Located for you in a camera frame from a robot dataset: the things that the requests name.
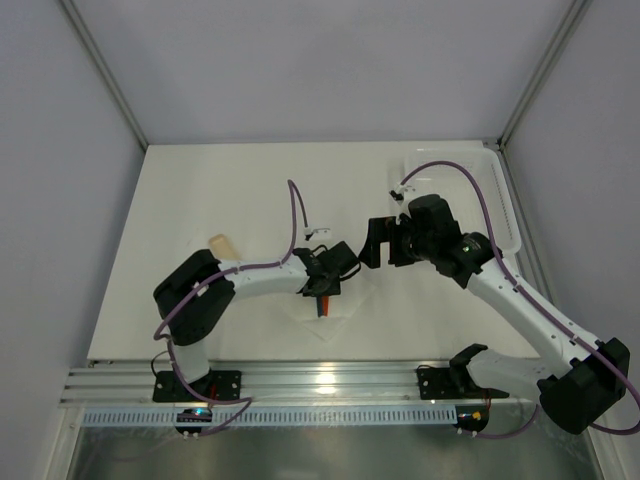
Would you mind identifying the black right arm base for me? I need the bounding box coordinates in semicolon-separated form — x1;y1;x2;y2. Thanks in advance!
415;344;509;400

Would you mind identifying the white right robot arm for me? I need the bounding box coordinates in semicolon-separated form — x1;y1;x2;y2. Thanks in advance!
359;194;632;435

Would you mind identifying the beige utensil case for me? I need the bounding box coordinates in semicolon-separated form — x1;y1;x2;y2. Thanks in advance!
208;234;241;261

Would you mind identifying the aluminium frame post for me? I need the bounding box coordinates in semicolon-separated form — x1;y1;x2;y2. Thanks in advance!
57;0;150;152
497;0;593;151

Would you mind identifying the aluminium front rail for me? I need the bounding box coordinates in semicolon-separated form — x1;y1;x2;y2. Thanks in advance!
59;358;556;405

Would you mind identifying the right aluminium frame post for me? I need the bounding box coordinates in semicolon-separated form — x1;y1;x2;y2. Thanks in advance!
497;0;593;151

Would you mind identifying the left aluminium frame post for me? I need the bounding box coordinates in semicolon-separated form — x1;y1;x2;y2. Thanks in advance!
57;0;150;152

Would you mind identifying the slotted white cable duct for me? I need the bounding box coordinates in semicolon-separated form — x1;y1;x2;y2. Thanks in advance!
81;404;458;428

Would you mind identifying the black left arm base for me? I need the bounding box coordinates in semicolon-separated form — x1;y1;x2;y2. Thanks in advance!
150;352;242;403

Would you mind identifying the white perforated plastic basket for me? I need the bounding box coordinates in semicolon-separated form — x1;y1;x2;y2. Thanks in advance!
404;145;521;257

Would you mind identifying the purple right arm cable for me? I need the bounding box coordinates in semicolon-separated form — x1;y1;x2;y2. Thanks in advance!
399;159;640;441

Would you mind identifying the orange plastic spoon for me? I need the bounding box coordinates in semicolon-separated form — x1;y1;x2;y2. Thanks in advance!
322;296;330;317

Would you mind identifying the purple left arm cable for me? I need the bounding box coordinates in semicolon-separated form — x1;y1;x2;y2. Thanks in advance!
152;178;314;451

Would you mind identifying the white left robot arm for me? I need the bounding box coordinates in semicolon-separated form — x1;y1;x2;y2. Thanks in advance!
153;241;361;384

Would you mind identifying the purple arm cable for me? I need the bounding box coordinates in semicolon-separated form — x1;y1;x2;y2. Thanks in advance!
152;178;314;451
399;159;640;441

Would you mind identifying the white paper napkin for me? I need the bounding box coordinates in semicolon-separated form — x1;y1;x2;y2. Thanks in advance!
273;278;376;342

